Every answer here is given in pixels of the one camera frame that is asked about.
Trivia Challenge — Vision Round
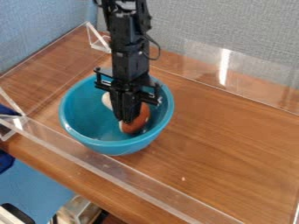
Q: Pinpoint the clear acrylic corner bracket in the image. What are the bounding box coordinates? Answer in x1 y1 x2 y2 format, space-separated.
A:
85 22 110 53

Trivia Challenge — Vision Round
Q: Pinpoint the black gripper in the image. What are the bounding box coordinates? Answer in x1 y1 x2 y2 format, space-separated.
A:
94 40 160 123

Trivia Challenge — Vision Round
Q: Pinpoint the black white device below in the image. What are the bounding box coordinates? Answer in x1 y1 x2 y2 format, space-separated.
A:
0 203 36 224

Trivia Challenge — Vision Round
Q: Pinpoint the clear acrylic barrier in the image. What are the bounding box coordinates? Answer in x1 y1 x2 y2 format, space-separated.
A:
0 115 242 224
150 39 299 115

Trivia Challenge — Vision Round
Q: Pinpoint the metal table frame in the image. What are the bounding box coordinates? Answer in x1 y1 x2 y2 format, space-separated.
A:
48 195 101 224

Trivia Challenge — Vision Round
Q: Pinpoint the clear acrylic left bracket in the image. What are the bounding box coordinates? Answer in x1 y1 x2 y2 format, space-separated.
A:
0 87 26 141

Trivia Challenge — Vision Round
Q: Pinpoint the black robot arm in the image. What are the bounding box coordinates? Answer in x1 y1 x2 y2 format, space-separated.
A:
94 0 160 123

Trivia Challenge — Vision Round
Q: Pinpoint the clear acrylic back barrier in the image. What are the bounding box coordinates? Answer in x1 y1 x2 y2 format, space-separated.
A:
150 39 299 115

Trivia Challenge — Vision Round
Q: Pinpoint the dark blue cloth object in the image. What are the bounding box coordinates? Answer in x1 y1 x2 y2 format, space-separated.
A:
0 103 21 174

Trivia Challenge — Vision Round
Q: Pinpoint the blue plastic bowl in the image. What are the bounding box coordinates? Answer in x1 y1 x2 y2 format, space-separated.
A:
58 74 174 156

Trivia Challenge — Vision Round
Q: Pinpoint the clear acrylic front barrier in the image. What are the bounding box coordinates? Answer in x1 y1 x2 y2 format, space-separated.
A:
0 115 242 224

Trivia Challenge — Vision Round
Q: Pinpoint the brown white toy mushroom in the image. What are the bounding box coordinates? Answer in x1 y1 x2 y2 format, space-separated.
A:
101 92 150 134

